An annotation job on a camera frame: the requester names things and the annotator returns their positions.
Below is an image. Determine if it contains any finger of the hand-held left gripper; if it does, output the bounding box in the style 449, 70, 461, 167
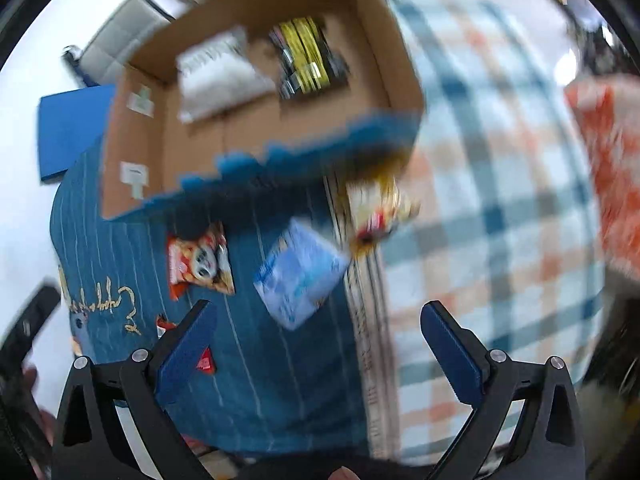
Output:
0, 285, 62, 361

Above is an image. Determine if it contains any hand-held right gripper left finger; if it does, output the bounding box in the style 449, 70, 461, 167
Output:
52, 300, 218, 480

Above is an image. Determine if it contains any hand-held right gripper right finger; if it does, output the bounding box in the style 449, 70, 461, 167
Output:
420, 300, 586, 480

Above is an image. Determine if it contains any light blue tissue pack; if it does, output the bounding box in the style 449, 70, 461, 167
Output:
253, 218, 351, 331

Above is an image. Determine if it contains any cardboard box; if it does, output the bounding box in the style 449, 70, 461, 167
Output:
100, 0, 427, 221

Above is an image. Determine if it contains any white soft packet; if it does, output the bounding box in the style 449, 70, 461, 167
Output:
176, 30, 277, 124

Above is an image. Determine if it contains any person's left hand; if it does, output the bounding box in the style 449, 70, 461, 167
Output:
21, 365, 58, 448

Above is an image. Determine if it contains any small red packet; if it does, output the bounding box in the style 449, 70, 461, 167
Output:
195, 347, 217, 375

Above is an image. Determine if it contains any red snack packet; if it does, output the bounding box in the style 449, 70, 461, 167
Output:
166, 222, 236, 301

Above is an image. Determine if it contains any blue striped blanket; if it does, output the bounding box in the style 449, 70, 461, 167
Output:
49, 135, 392, 462

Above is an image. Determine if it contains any yellow snack packet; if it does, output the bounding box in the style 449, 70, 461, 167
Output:
344, 170, 422, 261

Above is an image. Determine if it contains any plaid blanket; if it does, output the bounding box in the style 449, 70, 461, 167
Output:
324, 0, 609, 467

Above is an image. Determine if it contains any blue mat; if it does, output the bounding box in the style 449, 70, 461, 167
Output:
37, 85, 117, 184

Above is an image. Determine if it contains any orange and white cloth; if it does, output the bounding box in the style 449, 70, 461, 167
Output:
564, 74, 640, 282

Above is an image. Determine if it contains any yellow and black packet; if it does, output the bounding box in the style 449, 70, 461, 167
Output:
269, 16, 352, 102

